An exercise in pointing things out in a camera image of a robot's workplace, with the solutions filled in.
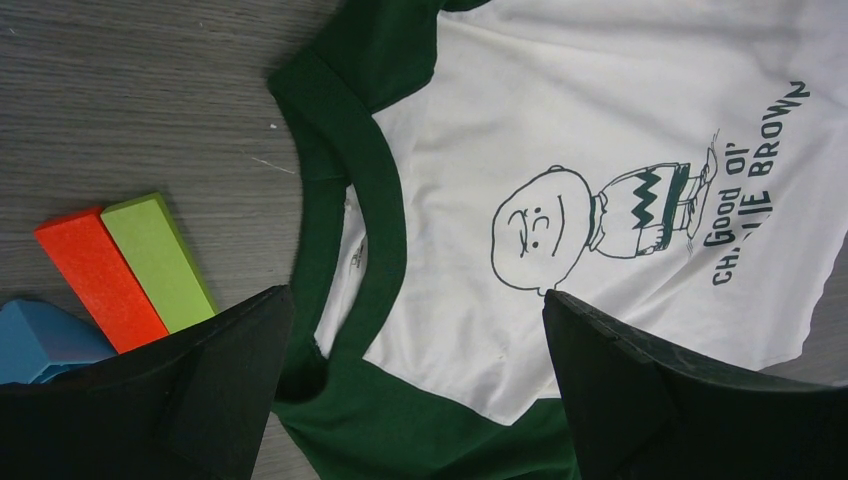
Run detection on red wooden block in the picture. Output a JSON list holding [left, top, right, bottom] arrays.
[[34, 207, 168, 354]]

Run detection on pile of colourful toy bricks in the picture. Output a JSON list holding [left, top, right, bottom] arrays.
[[1, 299, 117, 384]]

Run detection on light green wooden block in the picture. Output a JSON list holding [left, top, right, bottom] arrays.
[[100, 192, 219, 333]]

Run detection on green and white t-shirt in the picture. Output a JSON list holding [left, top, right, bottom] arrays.
[[268, 1, 847, 479]]

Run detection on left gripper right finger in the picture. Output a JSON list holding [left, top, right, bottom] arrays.
[[543, 290, 847, 479]]

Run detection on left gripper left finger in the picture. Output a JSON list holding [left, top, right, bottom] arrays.
[[1, 286, 293, 479]]

